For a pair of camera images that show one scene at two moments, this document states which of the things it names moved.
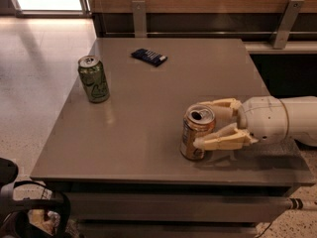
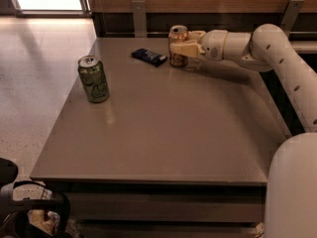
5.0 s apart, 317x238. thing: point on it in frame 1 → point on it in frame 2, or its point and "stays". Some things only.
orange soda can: x=199 y=122 → x=176 y=34
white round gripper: x=264 y=118 → x=214 y=45
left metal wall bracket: x=139 y=18 stays
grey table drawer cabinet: x=176 y=206 stays
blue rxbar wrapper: x=151 y=57 stays
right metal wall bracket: x=285 y=23 stays
